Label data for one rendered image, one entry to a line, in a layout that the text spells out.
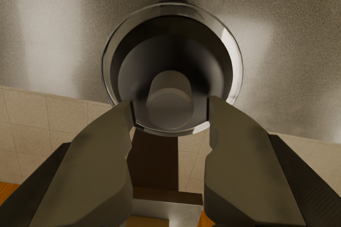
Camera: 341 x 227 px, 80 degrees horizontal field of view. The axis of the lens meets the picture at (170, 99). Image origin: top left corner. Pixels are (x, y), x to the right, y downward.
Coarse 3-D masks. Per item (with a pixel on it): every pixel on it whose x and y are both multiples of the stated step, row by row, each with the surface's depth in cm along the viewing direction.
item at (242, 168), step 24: (216, 96) 12; (216, 120) 10; (240, 120) 10; (216, 144) 8; (240, 144) 8; (264, 144) 8; (216, 168) 7; (240, 168) 7; (264, 168) 7; (216, 192) 6; (240, 192) 6; (264, 192) 6; (288, 192) 6; (216, 216) 7; (240, 216) 6; (264, 216) 6; (288, 216) 6
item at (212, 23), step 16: (128, 16) 14; (144, 16) 13; (160, 16) 13; (176, 16) 13; (192, 16) 13; (208, 16) 13; (112, 32) 14; (224, 32) 14; (112, 48) 14; (240, 64) 15; (240, 80) 15; (112, 96) 16; (144, 128) 18; (192, 128) 18
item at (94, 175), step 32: (96, 128) 10; (128, 128) 12; (64, 160) 8; (96, 160) 8; (64, 192) 7; (96, 192) 7; (128, 192) 7; (32, 224) 6; (64, 224) 6; (96, 224) 6
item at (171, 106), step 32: (128, 32) 14; (160, 32) 13; (192, 32) 13; (128, 64) 14; (160, 64) 13; (192, 64) 13; (224, 64) 14; (128, 96) 15; (160, 96) 11; (192, 96) 15; (224, 96) 15; (160, 128) 16
